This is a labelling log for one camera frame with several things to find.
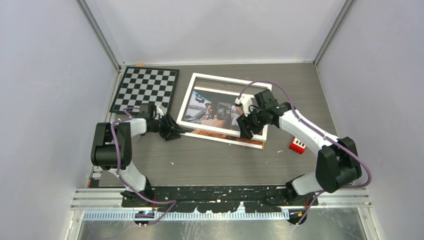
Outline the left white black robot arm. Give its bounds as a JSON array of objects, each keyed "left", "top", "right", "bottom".
[{"left": 90, "top": 103, "right": 185, "bottom": 207}]

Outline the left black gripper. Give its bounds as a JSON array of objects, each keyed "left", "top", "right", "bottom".
[{"left": 150, "top": 113, "right": 185, "bottom": 141}]

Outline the black white checkerboard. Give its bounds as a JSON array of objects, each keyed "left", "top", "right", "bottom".
[{"left": 109, "top": 66, "right": 180, "bottom": 114}]

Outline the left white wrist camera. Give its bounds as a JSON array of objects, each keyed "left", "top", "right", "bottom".
[{"left": 155, "top": 105, "right": 167, "bottom": 119}]

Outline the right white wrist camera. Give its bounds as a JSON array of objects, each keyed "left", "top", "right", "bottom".
[{"left": 234, "top": 95, "right": 257, "bottom": 116}]

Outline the red bit holder box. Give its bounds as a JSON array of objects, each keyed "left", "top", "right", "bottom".
[{"left": 289, "top": 137, "right": 307, "bottom": 155}]

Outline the aluminium rail profile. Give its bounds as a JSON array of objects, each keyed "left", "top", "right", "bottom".
[{"left": 70, "top": 188, "right": 372, "bottom": 224}]

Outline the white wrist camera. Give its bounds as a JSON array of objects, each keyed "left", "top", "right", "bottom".
[
  {"left": 155, "top": 105, "right": 167, "bottom": 119},
  {"left": 234, "top": 95, "right": 257, "bottom": 116}
]

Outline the white wooden photo frame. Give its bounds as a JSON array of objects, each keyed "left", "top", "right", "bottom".
[{"left": 176, "top": 72, "right": 273, "bottom": 143}]

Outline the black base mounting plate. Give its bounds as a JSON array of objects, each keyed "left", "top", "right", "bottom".
[{"left": 121, "top": 185, "right": 315, "bottom": 214}]

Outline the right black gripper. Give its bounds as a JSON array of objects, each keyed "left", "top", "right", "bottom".
[{"left": 236, "top": 105, "right": 267, "bottom": 140}]

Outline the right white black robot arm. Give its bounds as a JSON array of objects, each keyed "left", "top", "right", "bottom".
[{"left": 235, "top": 89, "right": 362, "bottom": 205}]

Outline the colour photo print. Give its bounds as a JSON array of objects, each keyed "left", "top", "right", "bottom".
[{"left": 180, "top": 86, "right": 242, "bottom": 132}]

